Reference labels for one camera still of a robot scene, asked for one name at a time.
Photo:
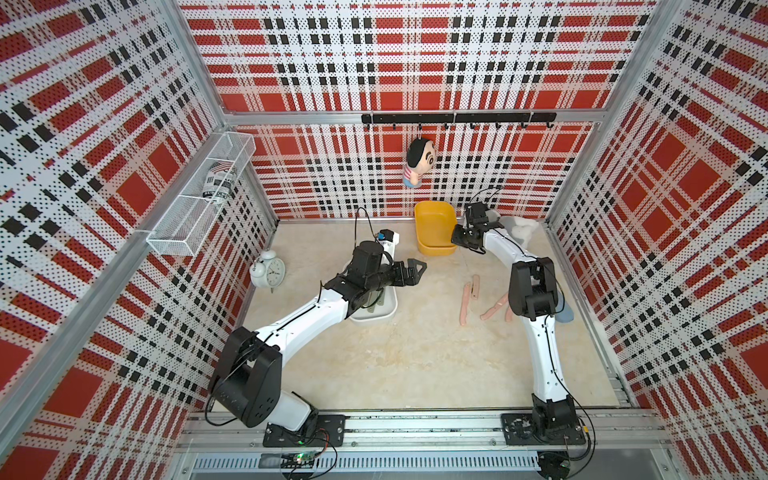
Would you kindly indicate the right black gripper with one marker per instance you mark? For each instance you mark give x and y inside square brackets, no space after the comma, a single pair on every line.
[456,237]

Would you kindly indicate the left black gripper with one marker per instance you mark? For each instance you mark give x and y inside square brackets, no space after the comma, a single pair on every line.
[411,278]

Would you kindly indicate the yellow storage box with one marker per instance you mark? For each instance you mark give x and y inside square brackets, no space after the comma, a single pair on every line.
[435,222]

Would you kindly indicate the white storage box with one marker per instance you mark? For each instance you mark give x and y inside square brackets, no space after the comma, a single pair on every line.
[380,308]

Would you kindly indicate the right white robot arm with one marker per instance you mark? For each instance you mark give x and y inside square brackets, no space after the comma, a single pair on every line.
[534,297]

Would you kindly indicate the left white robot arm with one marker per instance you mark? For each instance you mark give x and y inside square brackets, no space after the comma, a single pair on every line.
[247,380]

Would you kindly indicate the grey plush dog toy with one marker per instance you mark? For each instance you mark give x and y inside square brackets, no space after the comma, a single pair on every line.
[520,229]

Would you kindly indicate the cartoon boy doll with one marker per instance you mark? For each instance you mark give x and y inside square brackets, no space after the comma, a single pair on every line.
[420,158]

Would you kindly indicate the white alarm clock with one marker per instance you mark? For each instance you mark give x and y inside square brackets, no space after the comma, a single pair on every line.
[268,271]

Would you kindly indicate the striped can in basket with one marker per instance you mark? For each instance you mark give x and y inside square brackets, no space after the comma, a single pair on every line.
[218,184]

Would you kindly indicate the black hook rail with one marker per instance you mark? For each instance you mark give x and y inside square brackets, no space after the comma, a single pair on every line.
[522,118]

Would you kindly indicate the white wire wall basket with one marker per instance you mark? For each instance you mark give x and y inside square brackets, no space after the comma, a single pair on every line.
[186,223]

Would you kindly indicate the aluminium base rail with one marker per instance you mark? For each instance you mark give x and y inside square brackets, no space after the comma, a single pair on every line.
[611,443]

